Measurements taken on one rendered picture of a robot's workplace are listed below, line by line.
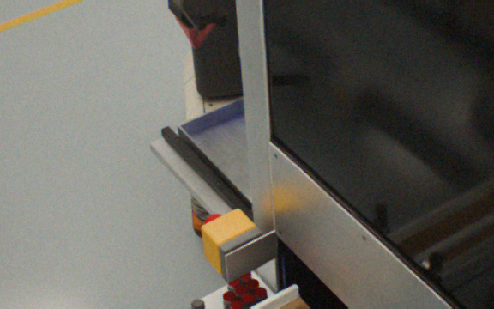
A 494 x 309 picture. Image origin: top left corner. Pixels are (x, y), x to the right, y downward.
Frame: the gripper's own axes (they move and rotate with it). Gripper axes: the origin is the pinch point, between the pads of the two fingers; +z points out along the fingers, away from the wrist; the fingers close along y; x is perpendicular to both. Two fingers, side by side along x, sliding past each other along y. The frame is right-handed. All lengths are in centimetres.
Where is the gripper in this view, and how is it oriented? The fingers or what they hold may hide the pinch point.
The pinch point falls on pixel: (197, 44)
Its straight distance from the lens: 191.1
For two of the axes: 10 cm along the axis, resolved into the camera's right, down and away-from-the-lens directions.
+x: 8.3, -3.8, 3.9
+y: 5.5, 6.2, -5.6
